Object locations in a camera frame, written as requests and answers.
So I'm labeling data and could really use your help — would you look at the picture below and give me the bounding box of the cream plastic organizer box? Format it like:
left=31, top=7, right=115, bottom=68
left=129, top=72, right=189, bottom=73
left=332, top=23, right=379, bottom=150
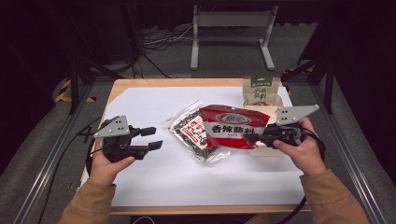
left=242, top=92, right=286, bottom=158

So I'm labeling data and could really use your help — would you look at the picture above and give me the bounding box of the person's left hand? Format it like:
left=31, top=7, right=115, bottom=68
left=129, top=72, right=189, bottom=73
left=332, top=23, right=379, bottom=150
left=88, top=147, right=136, bottom=188

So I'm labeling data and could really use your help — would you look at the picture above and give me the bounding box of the cream and green sauce packet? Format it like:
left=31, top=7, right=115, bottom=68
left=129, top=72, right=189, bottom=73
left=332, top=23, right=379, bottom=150
left=242, top=76, right=281, bottom=107

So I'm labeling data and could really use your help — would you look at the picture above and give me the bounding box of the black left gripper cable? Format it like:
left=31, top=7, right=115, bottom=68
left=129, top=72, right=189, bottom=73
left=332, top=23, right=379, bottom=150
left=74, top=124, right=106, bottom=176

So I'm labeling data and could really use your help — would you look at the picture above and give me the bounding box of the bundle of floor cables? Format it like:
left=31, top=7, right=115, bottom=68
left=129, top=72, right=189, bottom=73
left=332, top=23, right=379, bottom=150
left=125, top=24, right=195, bottom=79

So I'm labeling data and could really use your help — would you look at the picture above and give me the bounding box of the clear bag of dried seasoning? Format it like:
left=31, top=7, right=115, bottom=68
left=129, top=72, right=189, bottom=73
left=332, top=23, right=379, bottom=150
left=162, top=100, right=232, bottom=163

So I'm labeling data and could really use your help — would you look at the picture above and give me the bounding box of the white metal stand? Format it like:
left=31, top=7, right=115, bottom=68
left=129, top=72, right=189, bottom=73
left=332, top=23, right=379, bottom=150
left=190, top=4, right=279, bottom=71

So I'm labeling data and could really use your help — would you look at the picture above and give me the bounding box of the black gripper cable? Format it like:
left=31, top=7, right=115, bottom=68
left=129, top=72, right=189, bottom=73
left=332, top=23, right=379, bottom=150
left=74, top=124, right=106, bottom=176
left=275, top=127, right=327, bottom=224

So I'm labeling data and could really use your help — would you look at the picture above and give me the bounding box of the black metal stand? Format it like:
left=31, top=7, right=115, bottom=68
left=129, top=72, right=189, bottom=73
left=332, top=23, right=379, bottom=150
left=280, top=55, right=337, bottom=116
left=66, top=55, right=126, bottom=116

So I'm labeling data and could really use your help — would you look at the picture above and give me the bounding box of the white table sheet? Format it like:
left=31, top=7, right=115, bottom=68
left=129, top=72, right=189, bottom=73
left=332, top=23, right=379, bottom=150
left=79, top=86, right=306, bottom=208

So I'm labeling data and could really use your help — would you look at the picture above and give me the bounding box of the person's right hand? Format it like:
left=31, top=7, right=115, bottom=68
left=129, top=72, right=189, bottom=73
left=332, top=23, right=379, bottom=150
left=273, top=117, right=328, bottom=177

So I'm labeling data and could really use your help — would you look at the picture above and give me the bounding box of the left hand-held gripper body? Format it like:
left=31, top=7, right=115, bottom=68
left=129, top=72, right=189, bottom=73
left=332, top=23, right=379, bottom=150
left=92, top=114, right=150, bottom=163

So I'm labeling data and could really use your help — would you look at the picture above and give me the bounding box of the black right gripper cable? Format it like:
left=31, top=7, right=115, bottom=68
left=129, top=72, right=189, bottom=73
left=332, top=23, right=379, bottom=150
left=275, top=127, right=327, bottom=224

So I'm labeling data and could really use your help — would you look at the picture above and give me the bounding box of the red sauce packet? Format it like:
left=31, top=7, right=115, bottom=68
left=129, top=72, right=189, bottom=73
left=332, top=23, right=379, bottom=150
left=198, top=104, right=271, bottom=150

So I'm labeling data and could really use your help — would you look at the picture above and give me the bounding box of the yellow and black hazard tape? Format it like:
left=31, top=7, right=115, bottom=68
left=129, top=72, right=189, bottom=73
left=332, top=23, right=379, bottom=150
left=54, top=78, right=97, bottom=104

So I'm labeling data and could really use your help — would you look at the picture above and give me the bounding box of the aluminium rail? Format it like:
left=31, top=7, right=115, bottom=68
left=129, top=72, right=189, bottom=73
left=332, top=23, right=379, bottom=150
left=11, top=83, right=95, bottom=224
left=310, top=83, right=390, bottom=224

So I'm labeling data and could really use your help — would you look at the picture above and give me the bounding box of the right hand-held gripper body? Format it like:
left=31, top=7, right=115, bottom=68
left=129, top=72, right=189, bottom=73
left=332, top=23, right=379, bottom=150
left=259, top=104, right=321, bottom=149

